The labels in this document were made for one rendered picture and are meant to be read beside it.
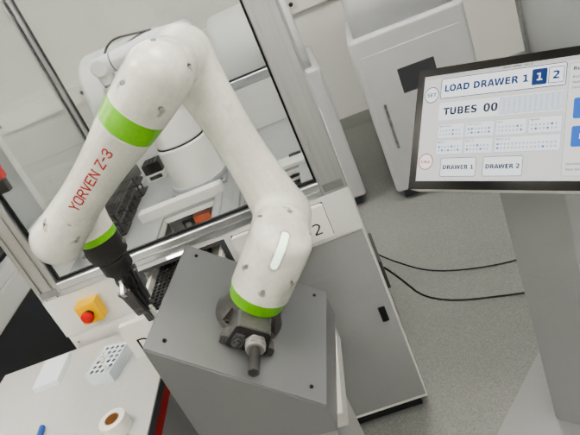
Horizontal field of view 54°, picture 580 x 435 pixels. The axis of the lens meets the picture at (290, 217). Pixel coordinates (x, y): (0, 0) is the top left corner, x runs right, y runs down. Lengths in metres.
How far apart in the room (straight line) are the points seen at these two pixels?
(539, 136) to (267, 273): 0.66
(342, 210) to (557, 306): 0.64
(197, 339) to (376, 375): 1.02
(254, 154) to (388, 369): 1.10
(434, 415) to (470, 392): 0.16
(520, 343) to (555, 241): 0.88
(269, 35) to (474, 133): 0.57
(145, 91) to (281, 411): 0.66
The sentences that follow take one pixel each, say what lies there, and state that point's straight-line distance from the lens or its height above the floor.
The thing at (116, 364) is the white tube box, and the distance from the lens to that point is 1.73.
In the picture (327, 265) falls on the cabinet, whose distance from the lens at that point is 1.77.
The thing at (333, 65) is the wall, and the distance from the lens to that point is 4.81.
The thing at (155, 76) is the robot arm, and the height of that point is 1.51.
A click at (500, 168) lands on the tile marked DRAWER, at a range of 1.38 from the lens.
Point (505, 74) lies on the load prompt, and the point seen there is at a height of 1.17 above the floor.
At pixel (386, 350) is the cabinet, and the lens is 2.00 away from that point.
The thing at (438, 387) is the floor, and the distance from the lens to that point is 2.28.
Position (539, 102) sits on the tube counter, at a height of 1.11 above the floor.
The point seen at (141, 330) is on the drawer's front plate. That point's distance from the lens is 1.57.
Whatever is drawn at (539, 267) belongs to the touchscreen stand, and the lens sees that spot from 1.62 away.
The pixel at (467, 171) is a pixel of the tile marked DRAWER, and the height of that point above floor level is 1.00.
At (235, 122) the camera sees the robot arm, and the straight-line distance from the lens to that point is 1.18.
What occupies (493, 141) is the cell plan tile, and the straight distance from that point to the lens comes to 1.40.
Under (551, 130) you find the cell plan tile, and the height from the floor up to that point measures 1.06.
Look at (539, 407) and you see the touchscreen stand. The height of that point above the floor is 0.04.
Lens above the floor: 1.63
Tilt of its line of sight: 25 degrees down
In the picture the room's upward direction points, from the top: 24 degrees counter-clockwise
